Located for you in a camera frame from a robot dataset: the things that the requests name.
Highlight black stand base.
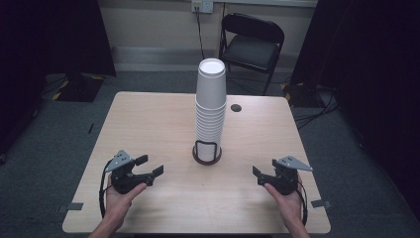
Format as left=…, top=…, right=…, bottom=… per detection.
left=52, top=72, right=106, bottom=103
left=280, top=81, right=319, bottom=109

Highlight dark wire cup holder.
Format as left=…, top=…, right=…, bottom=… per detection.
left=192, top=140, right=223, bottom=166

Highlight black power cable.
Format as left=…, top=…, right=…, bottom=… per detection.
left=195, top=6, right=206, bottom=60

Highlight grey floor tape strip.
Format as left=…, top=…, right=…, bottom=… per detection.
left=56, top=201, right=84, bottom=213
left=310, top=198, right=332, bottom=209

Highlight person's left hand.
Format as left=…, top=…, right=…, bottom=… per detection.
left=104, top=181, right=149, bottom=226

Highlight stack of white paper cups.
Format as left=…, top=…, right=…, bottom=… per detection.
left=194, top=58, right=228, bottom=163

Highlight black floor cables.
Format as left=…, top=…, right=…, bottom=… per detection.
left=292, top=83, right=340, bottom=131

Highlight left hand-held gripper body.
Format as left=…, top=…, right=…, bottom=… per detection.
left=104, top=149, right=156, bottom=195

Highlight dark curtain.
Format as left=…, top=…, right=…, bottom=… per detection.
left=289, top=0, right=420, bottom=211
left=0, top=0, right=117, bottom=157

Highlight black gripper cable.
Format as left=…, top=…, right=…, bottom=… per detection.
left=98, top=159, right=115, bottom=219
left=296, top=188, right=309, bottom=227

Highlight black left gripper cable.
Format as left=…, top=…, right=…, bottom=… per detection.
left=98, top=159, right=115, bottom=219

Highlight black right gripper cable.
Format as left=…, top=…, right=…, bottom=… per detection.
left=296, top=188, right=309, bottom=227

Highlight white wall outlet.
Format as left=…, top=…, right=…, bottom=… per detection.
left=190, top=0, right=215, bottom=15

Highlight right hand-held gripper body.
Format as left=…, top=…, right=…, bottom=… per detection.
left=257, top=155, right=314, bottom=196

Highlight black folding chair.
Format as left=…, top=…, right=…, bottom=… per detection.
left=218, top=13, right=285, bottom=96

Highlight person's right hand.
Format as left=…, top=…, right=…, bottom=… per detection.
left=263, top=181, right=307, bottom=229

